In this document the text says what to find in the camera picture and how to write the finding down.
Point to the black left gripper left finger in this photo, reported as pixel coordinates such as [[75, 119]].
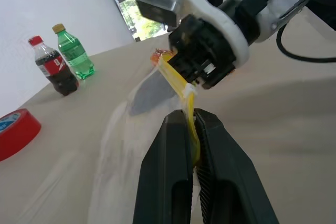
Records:
[[162, 171]]

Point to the green plastic soda bottle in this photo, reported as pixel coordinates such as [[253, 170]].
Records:
[[76, 53]]

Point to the orange snack packet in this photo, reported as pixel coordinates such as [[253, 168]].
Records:
[[157, 55]]

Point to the clear plastic bag yellow zip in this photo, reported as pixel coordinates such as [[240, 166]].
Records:
[[123, 140]]

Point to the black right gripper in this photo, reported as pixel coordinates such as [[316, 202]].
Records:
[[210, 51]]

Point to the cola bottle red label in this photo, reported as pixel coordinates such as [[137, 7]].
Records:
[[55, 69]]

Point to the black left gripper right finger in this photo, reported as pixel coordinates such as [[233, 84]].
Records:
[[225, 176]]

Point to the red tape roll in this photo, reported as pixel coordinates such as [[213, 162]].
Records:
[[15, 132]]

